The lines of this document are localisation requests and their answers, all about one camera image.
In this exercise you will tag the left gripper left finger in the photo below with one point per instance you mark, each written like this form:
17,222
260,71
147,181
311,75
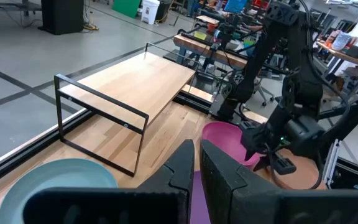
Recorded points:
166,199

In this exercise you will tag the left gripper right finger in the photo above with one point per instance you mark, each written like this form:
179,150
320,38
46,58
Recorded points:
247,202

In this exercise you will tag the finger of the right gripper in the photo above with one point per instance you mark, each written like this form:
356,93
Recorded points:
249,151
262,161

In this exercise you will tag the purple plate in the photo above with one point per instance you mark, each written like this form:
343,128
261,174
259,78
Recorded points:
199,202

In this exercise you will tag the teal plate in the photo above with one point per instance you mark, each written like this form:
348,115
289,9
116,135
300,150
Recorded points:
57,174

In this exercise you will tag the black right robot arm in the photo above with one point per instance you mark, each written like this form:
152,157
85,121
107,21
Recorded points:
303,84

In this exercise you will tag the black background robot arm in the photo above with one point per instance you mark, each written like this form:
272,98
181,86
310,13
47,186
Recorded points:
227,31

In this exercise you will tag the terracotta brown plate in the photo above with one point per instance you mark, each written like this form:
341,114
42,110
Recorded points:
303,177

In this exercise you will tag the office chair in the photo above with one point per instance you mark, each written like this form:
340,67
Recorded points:
261,90

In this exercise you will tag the long wooden background table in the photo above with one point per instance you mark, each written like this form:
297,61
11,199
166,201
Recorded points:
346,57

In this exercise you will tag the small black box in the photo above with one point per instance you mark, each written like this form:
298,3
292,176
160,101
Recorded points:
356,52

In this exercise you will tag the patterned cup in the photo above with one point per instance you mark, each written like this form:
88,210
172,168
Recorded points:
341,41

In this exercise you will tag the wooden background workbench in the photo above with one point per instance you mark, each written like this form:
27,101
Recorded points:
197,46

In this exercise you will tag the yellow note pad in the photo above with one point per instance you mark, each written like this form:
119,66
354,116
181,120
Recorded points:
200,35

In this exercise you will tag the small wooden side table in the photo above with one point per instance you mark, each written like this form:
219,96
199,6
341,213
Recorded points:
207,19

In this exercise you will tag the blue screen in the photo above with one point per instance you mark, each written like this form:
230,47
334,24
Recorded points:
235,5

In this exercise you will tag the black trash bin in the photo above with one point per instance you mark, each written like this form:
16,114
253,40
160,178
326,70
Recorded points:
164,9

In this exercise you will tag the white bin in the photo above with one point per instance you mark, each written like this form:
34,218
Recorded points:
150,12

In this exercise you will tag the green board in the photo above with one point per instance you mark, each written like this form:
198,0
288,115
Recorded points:
126,7

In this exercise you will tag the tall black cabinet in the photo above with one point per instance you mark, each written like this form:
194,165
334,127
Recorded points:
62,15

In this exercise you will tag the wooden shelf black metal frame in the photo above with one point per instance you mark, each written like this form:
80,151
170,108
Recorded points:
129,84

